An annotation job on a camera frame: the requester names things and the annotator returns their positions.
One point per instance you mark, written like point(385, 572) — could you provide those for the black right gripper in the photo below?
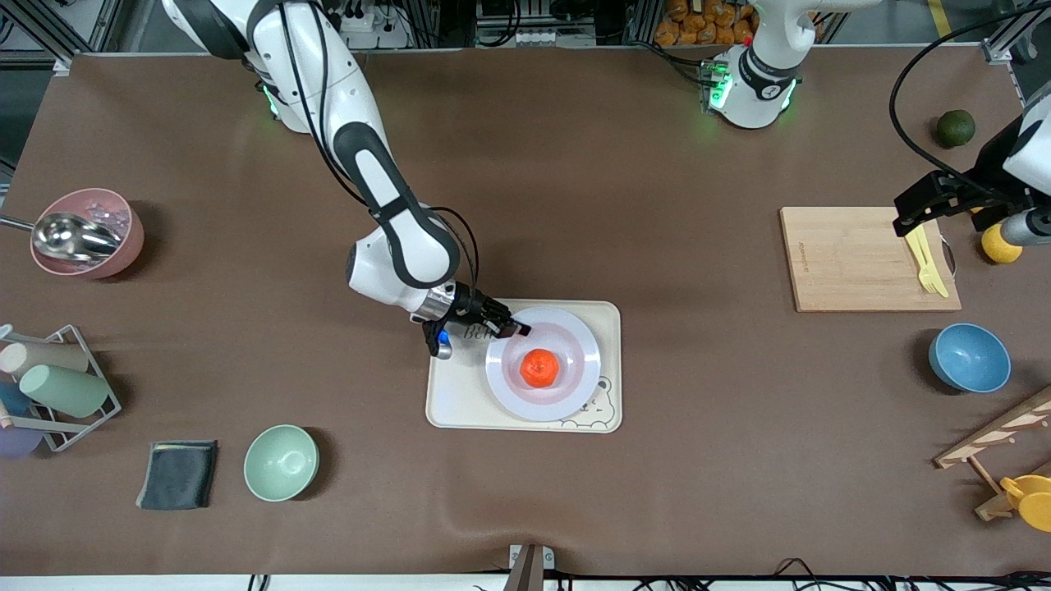
point(472, 308)

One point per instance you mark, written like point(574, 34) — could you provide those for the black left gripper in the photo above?
point(977, 186)

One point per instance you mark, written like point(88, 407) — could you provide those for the orange fruit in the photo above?
point(540, 368)

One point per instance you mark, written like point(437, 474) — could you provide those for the pale lavender round plate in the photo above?
point(575, 394)

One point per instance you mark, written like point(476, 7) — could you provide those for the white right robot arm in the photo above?
point(386, 180)

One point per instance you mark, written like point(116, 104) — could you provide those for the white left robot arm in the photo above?
point(751, 90)

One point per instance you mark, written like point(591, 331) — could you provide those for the yellow plastic fork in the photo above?
point(915, 254)

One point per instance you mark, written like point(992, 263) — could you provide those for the dark green round fruit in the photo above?
point(956, 128)

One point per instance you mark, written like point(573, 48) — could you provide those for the yellow lemon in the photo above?
point(998, 250)

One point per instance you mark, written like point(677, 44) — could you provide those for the cream bear print tray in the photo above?
point(456, 402)

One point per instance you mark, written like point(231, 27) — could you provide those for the wooden cutting board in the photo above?
point(846, 271)

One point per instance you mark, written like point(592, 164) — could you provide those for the blue bowl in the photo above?
point(970, 358)

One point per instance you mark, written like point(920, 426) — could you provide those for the wooden peg drying rack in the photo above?
point(985, 437)

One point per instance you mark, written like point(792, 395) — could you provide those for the mint green bowl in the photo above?
point(281, 463)

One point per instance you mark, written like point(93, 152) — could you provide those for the white empty power strip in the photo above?
point(542, 37)

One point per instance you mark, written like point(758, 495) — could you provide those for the pile of brown bread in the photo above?
point(690, 29)

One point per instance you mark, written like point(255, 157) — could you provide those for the white power strip with plugs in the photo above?
point(390, 37)

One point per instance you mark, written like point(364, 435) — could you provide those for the yellow mug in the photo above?
point(1033, 502)

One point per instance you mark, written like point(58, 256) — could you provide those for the dark grey folded cloth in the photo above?
point(176, 476)

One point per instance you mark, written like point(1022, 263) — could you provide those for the pink bowl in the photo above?
point(123, 250)

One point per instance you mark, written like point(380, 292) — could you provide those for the clear ice cubes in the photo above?
point(111, 213)

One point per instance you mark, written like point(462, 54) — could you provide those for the mint green cup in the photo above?
point(66, 391)

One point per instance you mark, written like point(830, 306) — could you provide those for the silver metal scoop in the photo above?
point(70, 236)

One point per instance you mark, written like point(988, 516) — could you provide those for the beige cup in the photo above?
point(49, 357)

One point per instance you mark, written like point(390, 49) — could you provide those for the blue cup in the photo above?
point(12, 400)

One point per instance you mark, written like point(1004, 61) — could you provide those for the purple cup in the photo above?
point(16, 443)

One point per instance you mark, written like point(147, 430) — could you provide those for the aluminium frame post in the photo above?
point(998, 51)

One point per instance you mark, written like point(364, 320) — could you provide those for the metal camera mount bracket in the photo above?
point(530, 566)

